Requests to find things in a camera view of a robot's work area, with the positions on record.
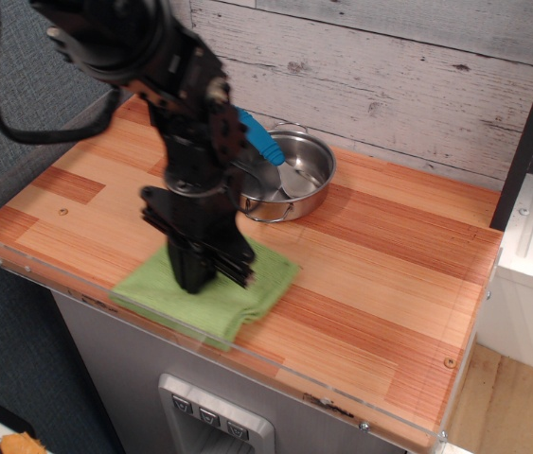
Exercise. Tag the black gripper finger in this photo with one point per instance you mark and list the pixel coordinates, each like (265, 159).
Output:
(192, 268)
(236, 269)

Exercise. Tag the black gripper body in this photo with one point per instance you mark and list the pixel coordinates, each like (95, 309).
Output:
(199, 225)

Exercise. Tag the green towel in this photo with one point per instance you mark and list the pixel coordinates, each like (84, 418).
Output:
(216, 314)

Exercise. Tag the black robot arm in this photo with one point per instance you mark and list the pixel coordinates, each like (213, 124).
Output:
(139, 46)

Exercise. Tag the stainless steel pot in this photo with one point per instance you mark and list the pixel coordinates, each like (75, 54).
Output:
(262, 198)

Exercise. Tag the grey toy fridge cabinet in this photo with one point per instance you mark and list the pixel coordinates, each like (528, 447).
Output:
(126, 361)

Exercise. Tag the silver dispenser button panel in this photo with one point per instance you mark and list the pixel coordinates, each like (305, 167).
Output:
(202, 422)

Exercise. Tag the orange object at corner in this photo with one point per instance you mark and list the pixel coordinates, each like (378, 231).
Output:
(21, 443)

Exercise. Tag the blue handled metal spoon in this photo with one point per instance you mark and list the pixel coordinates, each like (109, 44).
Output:
(293, 182)

